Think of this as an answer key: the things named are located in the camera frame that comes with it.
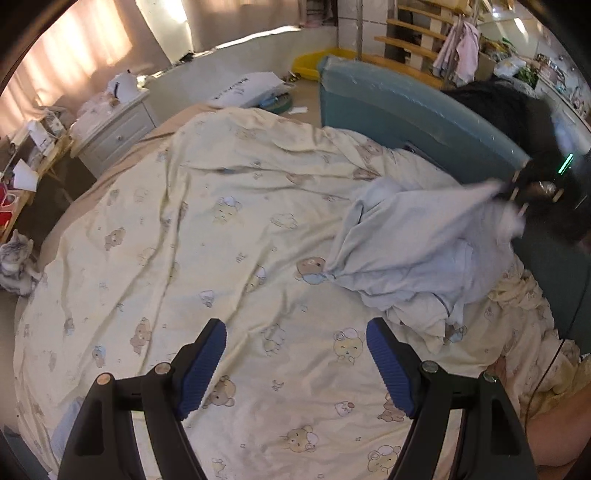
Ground pink curtain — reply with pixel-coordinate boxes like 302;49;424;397
0;0;171;137
182;0;305;54

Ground yellow plastic bin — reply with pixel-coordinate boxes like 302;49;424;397
293;48;342;83

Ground green round tray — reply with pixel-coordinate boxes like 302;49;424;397
263;92;294;114

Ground black jacket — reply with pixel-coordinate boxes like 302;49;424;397
443;80;591;241

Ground wooden staircase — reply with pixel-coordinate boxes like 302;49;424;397
358;0;481;88

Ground white printed bag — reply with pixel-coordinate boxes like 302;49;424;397
208;71;287;109

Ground cluttered counter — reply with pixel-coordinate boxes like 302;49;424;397
480;28;591;121

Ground red box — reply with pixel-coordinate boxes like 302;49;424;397
0;182;24;227

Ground white paper sheet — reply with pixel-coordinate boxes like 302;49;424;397
11;159;40;190

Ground black cable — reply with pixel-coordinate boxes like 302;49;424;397
522;277;580;416

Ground wooden desk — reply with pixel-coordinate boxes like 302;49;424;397
0;134;75;245

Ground hanging pink clothes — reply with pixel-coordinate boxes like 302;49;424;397
431;18;481;86

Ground grey tabby cat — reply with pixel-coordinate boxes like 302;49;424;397
0;229;42;296

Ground tan bed sheet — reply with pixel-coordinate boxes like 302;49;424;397
34;104;222;273

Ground bear print duvet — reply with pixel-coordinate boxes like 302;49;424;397
14;107;583;480

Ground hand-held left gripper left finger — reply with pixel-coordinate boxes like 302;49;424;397
58;318;228;480

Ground person's right leg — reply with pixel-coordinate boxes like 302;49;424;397
526;406;591;467

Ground white nightstand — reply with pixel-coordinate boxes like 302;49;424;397
69;85;160;178

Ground white printed t-shirt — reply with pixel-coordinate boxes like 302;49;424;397
325;178;527;354

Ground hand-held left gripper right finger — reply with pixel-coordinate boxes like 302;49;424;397
366;318;539;480

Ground teal padded headboard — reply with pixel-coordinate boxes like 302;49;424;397
318;55;591;342

